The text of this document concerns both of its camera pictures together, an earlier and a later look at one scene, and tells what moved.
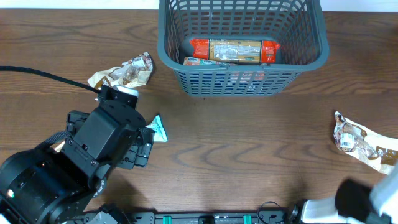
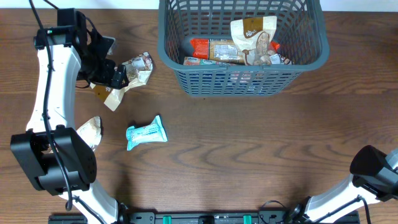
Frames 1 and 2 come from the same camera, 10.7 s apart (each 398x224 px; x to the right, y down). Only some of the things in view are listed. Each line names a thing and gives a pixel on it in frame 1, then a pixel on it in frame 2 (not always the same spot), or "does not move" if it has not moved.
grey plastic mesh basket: x=298 y=25 does not move
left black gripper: x=137 y=156 -> x=106 y=74
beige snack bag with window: x=135 y=71 does not move
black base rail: x=291 y=216 does not move
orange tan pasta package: x=231 y=51 does not move
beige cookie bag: x=380 y=152 -> x=252 y=35
